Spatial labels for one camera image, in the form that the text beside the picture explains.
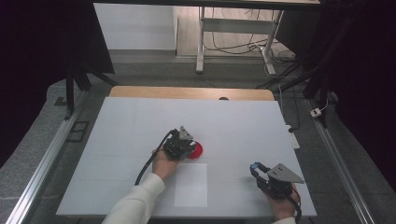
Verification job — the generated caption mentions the round red ink pad dish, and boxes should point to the round red ink pad dish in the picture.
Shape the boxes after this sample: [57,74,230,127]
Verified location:
[186,141,204,161]

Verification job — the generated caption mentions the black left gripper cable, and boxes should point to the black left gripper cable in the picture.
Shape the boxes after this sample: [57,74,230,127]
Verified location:
[134,130,176,187]

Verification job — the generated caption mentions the person's right hand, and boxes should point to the person's right hand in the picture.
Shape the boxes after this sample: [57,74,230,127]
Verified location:
[263,183,302,222]

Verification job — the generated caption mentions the person's left hand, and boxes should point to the person's left hand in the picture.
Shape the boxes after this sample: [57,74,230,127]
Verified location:
[151,148,179,182]

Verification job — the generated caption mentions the aluminium rail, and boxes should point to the aluminium rail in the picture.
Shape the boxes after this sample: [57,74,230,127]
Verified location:
[306,98,378,224]
[5,92,92,224]

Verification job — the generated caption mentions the bundle of black floor cables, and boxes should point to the bundle of black floor cables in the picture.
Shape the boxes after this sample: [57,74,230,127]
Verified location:
[204,7,297,64]

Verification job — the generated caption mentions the white metal desk frame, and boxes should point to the white metal desk frame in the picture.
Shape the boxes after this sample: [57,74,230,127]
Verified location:
[195,6,285,76]

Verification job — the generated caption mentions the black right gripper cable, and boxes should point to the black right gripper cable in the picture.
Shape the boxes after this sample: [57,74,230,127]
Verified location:
[288,186,304,224]

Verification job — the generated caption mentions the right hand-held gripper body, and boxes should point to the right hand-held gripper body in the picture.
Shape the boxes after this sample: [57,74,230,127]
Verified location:
[255,162,306,201]

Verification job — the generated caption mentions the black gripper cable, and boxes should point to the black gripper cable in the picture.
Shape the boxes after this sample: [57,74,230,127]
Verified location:
[288,186,304,224]
[134,130,176,187]

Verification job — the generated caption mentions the white paper sheet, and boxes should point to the white paper sheet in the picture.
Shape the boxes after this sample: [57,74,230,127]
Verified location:
[173,162,208,208]

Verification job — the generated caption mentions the wooden table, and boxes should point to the wooden table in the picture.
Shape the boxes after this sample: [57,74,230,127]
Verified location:
[108,85,276,102]

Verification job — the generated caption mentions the small white plug adapter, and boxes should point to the small white plug adapter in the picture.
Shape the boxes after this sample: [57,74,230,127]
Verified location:
[309,106,323,119]

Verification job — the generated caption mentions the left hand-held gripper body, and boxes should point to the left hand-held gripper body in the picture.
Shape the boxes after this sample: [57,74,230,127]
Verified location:
[162,125,198,161]

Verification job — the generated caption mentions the dark curtain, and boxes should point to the dark curtain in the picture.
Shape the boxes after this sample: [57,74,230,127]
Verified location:
[0,0,116,169]
[276,0,396,191]

